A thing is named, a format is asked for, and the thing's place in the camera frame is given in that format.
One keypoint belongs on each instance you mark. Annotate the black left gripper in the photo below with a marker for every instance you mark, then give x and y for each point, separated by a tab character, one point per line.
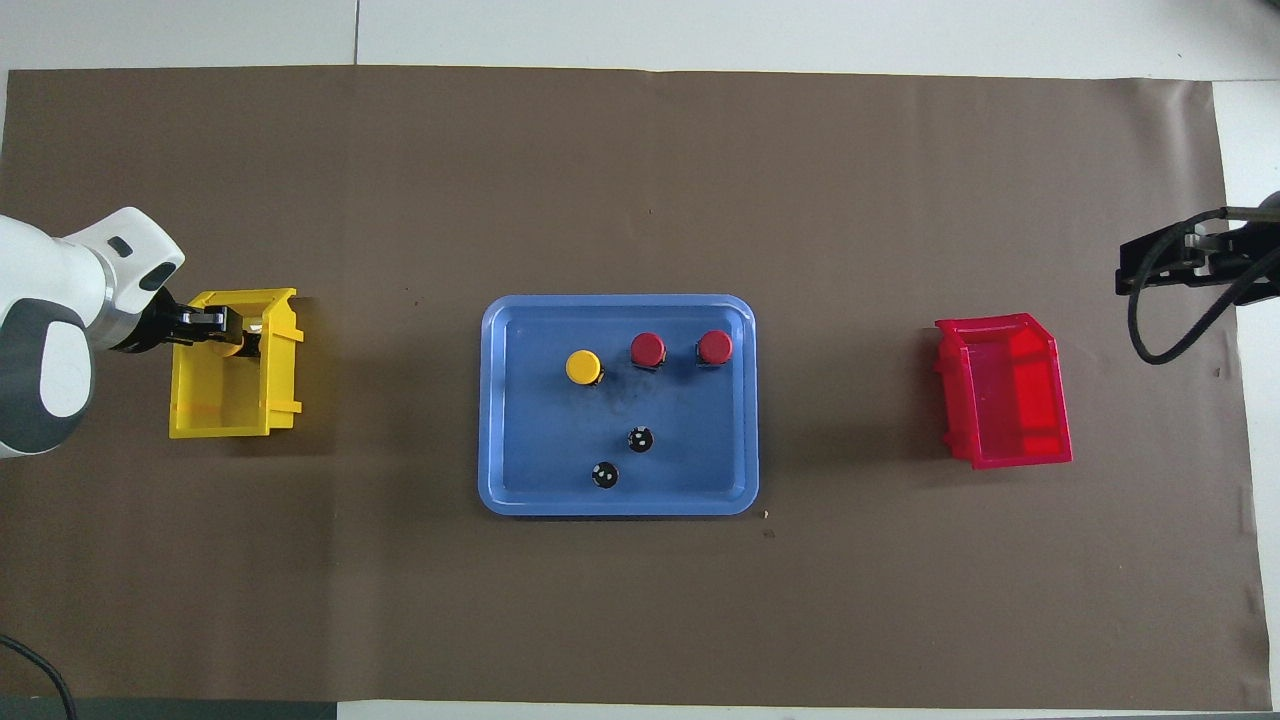
165	325

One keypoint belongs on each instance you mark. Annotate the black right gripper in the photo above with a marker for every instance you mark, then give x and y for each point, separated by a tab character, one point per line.
1220	255

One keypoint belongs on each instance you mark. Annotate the yellow push button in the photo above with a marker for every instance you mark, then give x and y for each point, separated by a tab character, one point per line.
226	346
583	367

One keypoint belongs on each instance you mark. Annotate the red push button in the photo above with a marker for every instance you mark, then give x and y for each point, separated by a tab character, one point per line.
714	347
648	349

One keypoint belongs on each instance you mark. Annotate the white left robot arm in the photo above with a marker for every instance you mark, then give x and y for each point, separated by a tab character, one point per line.
50	290

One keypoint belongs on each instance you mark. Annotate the blue plastic tray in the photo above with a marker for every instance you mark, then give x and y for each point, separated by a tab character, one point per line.
560	440

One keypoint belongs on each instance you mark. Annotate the yellow plastic bin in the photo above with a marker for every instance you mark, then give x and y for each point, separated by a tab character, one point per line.
215	400

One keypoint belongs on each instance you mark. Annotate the red plastic bin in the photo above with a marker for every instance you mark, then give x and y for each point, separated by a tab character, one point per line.
1030	380

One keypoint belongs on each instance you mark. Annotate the black cylindrical capacitor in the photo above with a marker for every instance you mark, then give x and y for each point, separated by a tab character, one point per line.
605	475
640	440

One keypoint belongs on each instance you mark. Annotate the brown paper table mat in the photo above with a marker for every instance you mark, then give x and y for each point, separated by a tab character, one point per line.
640	180

